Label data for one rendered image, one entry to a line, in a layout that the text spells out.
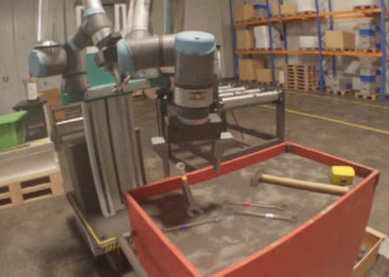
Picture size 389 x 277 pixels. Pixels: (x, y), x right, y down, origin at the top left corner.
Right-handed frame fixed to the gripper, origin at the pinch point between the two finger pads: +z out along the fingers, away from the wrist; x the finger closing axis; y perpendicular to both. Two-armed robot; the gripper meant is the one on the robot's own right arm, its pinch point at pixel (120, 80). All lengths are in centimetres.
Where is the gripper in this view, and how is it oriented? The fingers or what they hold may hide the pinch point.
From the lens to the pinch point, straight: 104.8
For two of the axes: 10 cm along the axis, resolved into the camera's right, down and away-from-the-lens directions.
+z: 4.3, 9.0, 0.6
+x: -6.7, 3.6, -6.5
